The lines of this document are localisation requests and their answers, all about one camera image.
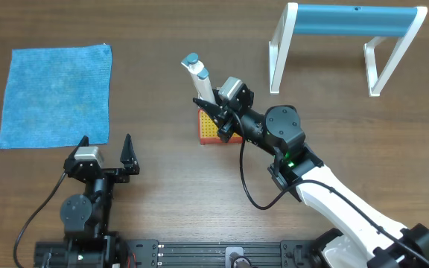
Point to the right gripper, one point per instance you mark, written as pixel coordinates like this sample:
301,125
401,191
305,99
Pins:
243,99

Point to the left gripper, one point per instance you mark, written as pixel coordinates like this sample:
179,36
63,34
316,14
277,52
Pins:
114,175

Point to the white pipette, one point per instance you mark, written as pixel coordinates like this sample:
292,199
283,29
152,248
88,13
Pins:
202,83

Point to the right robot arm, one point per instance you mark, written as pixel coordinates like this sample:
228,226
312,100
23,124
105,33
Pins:
333,201

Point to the red and yellow tip box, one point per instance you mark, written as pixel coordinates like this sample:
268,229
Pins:
208,128

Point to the blue cloth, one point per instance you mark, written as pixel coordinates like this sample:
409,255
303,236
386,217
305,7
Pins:
54,97

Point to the white and blue stand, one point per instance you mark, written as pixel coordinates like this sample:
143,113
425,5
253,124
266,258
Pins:
352,20

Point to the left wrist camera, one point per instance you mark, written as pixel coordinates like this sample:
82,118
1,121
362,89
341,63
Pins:
88,154

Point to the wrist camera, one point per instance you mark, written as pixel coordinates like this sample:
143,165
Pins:
230,88
88,154

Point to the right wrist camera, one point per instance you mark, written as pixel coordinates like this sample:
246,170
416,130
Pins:
230,88

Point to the mounting rail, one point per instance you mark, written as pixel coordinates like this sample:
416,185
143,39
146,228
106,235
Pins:
199,255

